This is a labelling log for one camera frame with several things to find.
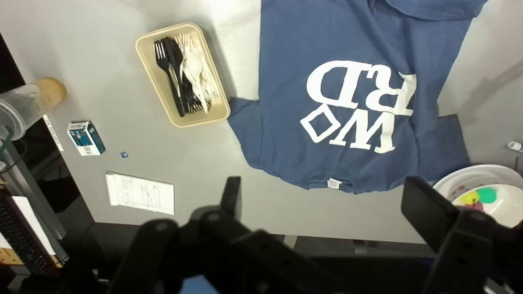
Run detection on clear plastic cup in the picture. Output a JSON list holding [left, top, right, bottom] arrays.
[[0, 77, 66, 141]]

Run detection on white paper sheet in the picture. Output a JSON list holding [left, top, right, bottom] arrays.
[[106, 173, 174, 214]]

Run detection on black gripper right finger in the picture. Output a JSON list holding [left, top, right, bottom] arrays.
[[400, 177, 523, 294]]

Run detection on black plastic cutlery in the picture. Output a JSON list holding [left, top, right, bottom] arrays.
[[153, 38, 202, 118]]

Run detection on beige plastic tray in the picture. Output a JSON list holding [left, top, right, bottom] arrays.
[[135, 23, 230, 128]]

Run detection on white plastic cutlery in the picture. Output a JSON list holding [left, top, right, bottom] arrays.
[[176, 33, 218, 113]]

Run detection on white bowl with toys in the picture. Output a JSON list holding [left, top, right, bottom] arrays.
[[433, 165, 523, 227]]

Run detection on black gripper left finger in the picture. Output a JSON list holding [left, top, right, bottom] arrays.
[[111, 177, 338, 294]]

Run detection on blue t-shirt white print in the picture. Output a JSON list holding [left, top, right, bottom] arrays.
[[230, 0, 487, 193]]

